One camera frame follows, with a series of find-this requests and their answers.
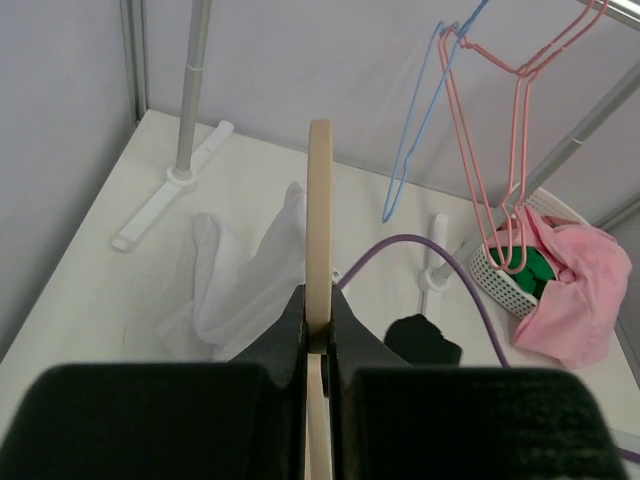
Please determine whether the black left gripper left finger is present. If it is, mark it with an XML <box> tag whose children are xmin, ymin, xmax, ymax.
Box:
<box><xmin>1</xmin><ymin>288</ymin><xmax>307</xmax><ymax>479</ymax></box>

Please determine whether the silver clothes rack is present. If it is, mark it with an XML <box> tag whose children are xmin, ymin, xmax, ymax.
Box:
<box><xmin>110</xmin><ymin>0</ymin><xmax>640</xmax><ymax>321</ymax></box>

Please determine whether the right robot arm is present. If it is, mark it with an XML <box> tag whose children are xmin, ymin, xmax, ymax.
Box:
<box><xmin>329</xmin><ymin>292</ymin><xmax>626</xmax><ymax>479</ymax></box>

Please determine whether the blue wire hanger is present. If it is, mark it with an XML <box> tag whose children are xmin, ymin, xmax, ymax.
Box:
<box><xmin>381</xmin><ymin>0</ymin><xmax>490</xmax><ymax>224</ymax></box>

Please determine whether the wooden hanger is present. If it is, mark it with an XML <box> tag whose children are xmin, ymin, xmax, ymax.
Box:
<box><xmin>304</xmin><ymin>119</ymin><xmax>333</xmax><ymax>479</ymax></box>

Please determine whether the green t-shirt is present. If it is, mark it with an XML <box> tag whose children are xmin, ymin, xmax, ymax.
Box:
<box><xmin>489</xmin><ymin>246</ymin><xmax>556</xmax><ymax>300</ymax></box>

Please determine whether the light pink t-shirt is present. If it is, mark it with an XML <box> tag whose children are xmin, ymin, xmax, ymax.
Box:
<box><xmin>513</xmin><ymin>206</ymin><xmax>632</xmax><ymax>369</ymax></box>

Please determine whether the white perforated plastic basket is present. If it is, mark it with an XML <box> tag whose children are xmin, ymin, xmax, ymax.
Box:
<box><xmin>469</xmin><ymin>188</ymin><xmax>588</xmax><ymax>319</ymax></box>

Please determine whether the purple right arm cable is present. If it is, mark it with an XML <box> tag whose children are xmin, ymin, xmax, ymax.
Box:
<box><xmin>337</xmin><ymin>233</ymin><xmax>640</xmax><ymax>464</ymax></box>

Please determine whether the dusty red t-shirt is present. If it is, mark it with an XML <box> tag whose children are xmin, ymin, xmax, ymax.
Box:
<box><xmin>542</xmin><ymin>215</ymin><xmax>581</xmax><ymax>228</ymax></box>

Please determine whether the white t-shirt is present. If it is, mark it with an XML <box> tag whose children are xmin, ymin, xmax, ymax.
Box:
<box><xmin>155</xmin><ymin>182</ymin><xmax>307</xmax><ymax>362</ymax></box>

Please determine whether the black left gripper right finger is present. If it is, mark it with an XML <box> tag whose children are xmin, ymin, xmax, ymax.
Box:
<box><xmin>328</xmin><ymin>292</ymin><xmax>626</xmax><ymax>479</ymax></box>

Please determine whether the pink wire hanger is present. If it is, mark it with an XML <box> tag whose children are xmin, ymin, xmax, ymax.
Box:
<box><xmin>484</xmin><ymin>1</ymin><xmax>609</xmax><ymax>274</ymax></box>
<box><xmin>437</xmin><ymin>1</ymin><xmax>599</xmax><ymax>270</ymax></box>

